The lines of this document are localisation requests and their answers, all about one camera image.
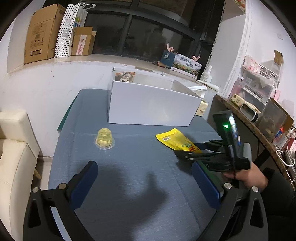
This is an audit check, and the white storage box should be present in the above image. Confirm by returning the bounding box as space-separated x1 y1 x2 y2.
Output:
108 67 202 126

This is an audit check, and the white spray bottle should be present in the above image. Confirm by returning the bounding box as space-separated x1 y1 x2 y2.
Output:
200 65 212 83

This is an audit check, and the right hand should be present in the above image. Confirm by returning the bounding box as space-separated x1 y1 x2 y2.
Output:
223 162 268 191

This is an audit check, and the printed landscape carton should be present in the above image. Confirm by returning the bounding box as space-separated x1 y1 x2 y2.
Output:
158 50 202 79

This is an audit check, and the small yellow jelly cup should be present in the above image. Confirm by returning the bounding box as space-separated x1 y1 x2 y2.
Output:
95 128 114 150

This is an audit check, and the white power strip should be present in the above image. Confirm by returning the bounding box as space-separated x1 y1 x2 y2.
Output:
275 126 296 176

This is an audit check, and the small open cardboard box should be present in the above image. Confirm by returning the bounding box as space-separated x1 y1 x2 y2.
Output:
71 27 96 56

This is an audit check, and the wall poster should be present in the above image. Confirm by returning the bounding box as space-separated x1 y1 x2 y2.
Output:
234 0 246 13

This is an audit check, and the cream tissue pack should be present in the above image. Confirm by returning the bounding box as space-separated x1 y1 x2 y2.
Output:
195 100 209 117

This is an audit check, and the clear acrylic organizer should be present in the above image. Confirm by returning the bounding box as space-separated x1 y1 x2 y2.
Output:
228 51 287 141

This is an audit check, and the dark patterned snack pack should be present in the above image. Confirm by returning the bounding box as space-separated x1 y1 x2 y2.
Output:
115 71 136 83

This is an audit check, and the tall brown cardboard box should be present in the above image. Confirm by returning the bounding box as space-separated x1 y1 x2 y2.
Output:
23 4 66 64

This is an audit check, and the yellow spicy snack bag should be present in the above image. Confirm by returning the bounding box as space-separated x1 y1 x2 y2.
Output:
156 128 202 154

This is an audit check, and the cream sofa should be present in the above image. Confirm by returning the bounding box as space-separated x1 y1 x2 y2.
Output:
1 110 40 240

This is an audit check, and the wooden side shelf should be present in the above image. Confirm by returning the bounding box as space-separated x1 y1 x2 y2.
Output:
206 95 295 189

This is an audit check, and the white paper shopping bag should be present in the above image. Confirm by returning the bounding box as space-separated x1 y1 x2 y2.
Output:
74 3 96 28

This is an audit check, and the white perforated panel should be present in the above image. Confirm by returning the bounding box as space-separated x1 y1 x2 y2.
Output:
54 3 80 58

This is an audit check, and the rolled white paper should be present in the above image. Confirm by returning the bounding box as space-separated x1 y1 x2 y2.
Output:
197 80 219 92

